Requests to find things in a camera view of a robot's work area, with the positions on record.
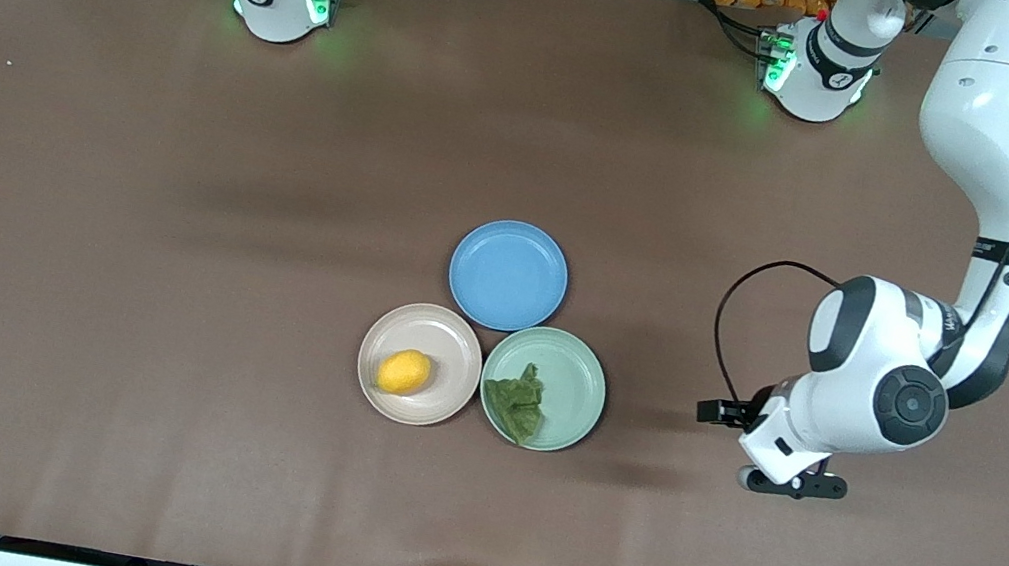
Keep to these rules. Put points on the pale pink plate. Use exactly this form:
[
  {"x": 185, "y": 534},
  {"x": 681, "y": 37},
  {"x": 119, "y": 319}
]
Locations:
[{"x": 445, "y": 339}]

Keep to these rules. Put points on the brown table cover sheet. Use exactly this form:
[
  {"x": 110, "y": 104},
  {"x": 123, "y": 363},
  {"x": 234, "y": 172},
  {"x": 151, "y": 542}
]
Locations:
[{"x": 131, "y": 467}]

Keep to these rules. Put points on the yellow lemon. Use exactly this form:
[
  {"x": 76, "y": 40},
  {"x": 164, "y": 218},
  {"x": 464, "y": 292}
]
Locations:
[{"x": 404, "y": 373}]

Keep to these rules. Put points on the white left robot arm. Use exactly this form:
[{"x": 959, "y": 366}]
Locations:
[{"x": 985, "y": 126}]

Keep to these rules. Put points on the green lettuce leaf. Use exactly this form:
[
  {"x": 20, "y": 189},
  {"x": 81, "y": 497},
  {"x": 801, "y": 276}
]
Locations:
[{"x": 517, "y": 407}]

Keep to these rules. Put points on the pale green plate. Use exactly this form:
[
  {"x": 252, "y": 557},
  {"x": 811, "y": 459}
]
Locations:
[{"x": 571, "y": 375}]

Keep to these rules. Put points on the blue plate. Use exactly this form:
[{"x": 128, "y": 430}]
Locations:
[{"x": 508, "y": 275}]

